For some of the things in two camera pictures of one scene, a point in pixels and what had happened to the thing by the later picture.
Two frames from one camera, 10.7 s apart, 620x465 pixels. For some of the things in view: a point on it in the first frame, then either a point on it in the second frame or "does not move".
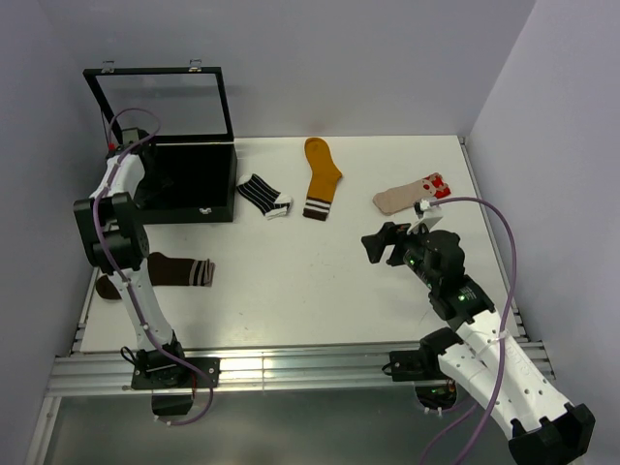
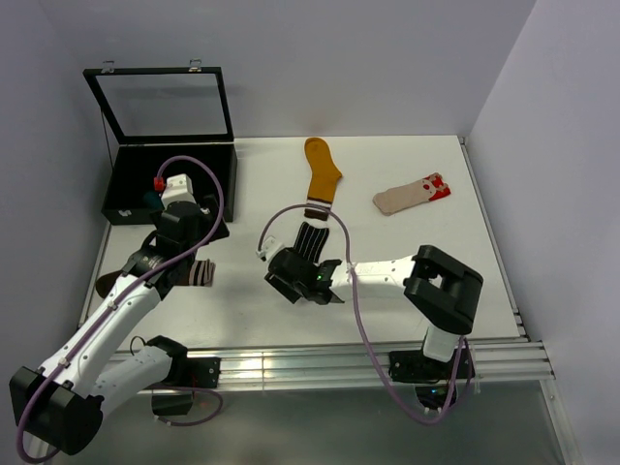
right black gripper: (390, 233) → (291, 294)
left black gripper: (144, 194) → (206, 225)
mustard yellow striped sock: (325, 175) does not move
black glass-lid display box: (185, 109) does not move
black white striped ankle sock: (265, 198) → (311, 240)
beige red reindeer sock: (433, 185) does not move
